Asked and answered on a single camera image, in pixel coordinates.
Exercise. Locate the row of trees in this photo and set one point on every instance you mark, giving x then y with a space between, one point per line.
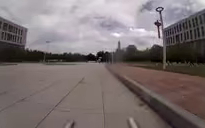
66 56

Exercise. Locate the slim distant tower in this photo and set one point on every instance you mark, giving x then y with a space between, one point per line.
119 45

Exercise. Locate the grey concrete slab pavement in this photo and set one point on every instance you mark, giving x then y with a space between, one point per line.
73 93

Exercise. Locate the thin lamp pole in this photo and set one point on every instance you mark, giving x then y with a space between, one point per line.
44 53

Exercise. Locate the grey stone kerb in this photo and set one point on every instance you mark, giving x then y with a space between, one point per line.
163 106

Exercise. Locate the pale building with window rows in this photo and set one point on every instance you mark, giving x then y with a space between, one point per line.
193 30
6 33

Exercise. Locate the robot's own part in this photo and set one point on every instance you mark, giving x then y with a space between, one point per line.
69 124
132 122

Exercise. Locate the red brick path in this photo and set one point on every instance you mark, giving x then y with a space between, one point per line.
183 86

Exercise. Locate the grass strip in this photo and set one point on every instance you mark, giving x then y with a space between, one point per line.
196 70

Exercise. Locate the pale lamp post with rings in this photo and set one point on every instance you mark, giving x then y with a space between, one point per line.
164 50

